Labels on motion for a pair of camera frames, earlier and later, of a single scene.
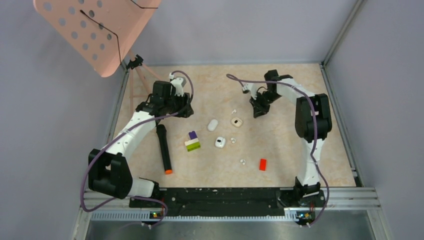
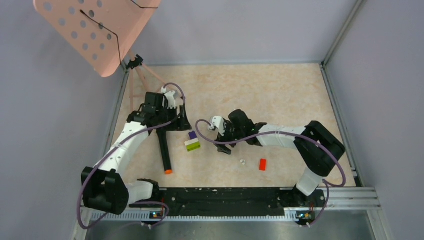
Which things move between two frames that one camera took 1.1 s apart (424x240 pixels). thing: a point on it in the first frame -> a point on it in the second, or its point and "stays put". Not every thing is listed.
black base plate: [233, 202] stays put
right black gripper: [258, 109] -> [225, 138]
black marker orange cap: [163, 139] stays put
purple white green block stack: [193, 143] stays put
